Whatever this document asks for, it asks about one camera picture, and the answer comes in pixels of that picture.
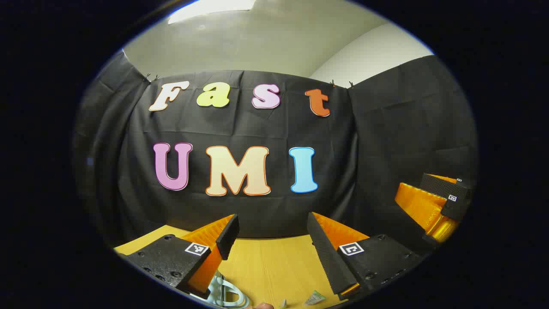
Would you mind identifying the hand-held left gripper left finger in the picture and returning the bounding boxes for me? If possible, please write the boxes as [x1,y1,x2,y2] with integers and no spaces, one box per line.
[116,214,241,300]

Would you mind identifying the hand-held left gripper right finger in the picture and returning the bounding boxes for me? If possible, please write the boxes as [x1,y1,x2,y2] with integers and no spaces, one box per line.
[306,212,425,301]

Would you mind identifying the green and white tube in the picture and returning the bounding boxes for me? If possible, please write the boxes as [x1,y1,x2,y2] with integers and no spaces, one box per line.
[304,291,327,306]

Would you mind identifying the black backdrop cloth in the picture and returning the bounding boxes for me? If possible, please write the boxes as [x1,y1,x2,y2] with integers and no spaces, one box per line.
[73,49,479,258]

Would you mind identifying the ceiling light panel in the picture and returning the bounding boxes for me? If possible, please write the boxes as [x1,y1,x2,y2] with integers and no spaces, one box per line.
[167,0,256,25]

